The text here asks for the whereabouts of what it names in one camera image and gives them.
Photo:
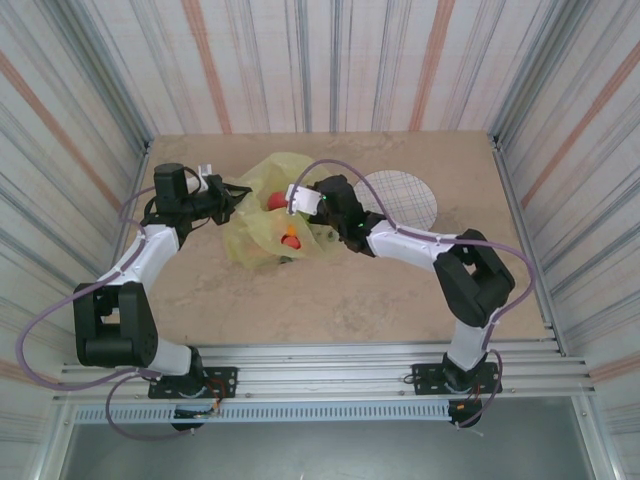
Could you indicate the yellow translucent plastic bag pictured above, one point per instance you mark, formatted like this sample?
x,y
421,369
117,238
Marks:
x,y
250,230

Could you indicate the red toy fruit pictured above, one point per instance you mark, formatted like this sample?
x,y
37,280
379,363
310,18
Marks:
x,y
291,242
275,200

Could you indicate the orange toy fruit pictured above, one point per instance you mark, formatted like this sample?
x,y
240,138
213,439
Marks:
x,y
289,231

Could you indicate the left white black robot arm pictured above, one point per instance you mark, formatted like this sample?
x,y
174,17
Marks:
x,y
150,250

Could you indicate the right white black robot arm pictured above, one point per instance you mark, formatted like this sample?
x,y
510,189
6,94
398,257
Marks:
x,y
410,245

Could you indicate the white plaid round plate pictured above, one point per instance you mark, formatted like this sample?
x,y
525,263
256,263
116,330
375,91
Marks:
x,y
400,200

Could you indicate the aluminium table side rail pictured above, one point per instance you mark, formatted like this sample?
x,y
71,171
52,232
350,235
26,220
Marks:
x,y
135,200
525,220

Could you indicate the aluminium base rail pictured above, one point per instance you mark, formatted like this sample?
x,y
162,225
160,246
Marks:
x,y
320,370

